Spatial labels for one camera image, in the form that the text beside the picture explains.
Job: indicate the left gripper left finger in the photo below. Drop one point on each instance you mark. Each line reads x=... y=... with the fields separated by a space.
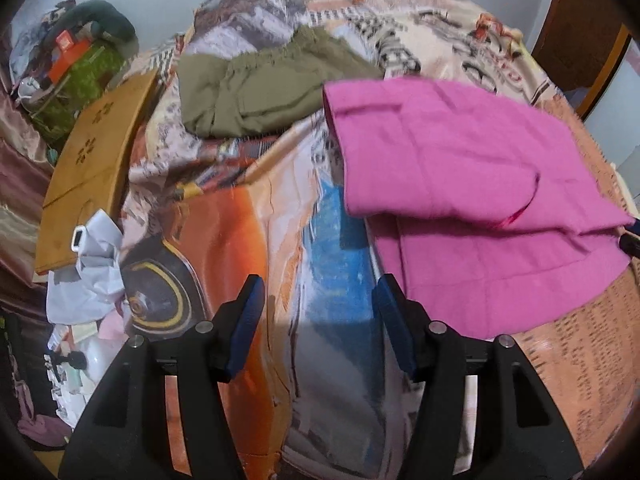
x=123 y=431

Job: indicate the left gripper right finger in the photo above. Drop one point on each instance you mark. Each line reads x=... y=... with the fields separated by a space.
x=519 y=433

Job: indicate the pink pants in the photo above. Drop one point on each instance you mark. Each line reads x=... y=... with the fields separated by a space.
x=481 y=206

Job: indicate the printed newspaper pattern blanket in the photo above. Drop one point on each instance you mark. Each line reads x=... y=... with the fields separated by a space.
x=320 y=396

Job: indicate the brown wooden door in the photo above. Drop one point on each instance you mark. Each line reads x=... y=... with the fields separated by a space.
x=580 y=47

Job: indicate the wooden folding board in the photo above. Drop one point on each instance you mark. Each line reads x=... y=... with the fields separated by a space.
x=92 y=169

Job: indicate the striped pink curtain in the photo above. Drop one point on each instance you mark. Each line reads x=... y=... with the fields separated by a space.
x=25 y=176

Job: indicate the olive green folded pants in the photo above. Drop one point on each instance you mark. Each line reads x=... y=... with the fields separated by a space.
x=257 y=93

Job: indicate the green patterned bag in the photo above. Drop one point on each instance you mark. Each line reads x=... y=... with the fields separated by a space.
x=54 y=115

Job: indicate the orange box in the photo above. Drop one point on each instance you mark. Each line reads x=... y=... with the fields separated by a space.
x=69 y=52

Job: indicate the dark grey plush cushion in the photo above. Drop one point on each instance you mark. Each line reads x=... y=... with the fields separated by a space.
x=95 y=20

